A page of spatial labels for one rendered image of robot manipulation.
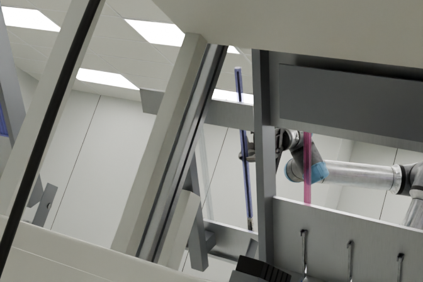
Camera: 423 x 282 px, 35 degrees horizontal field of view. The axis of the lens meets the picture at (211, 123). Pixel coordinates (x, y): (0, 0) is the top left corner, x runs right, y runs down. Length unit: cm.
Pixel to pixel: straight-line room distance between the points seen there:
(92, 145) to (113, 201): 105
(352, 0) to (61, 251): 46
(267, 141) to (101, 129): 920
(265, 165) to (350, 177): 67
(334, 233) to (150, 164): 59
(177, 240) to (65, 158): 920
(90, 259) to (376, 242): 88
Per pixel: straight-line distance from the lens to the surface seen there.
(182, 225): 167
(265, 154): 147
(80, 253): 74
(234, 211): 910
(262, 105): 141
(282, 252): 161
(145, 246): 118
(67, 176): 1069
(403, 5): 85
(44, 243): 77
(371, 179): 212
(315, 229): 154
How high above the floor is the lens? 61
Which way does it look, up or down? 13 degrees up
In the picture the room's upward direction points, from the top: 18 degrees clockwise
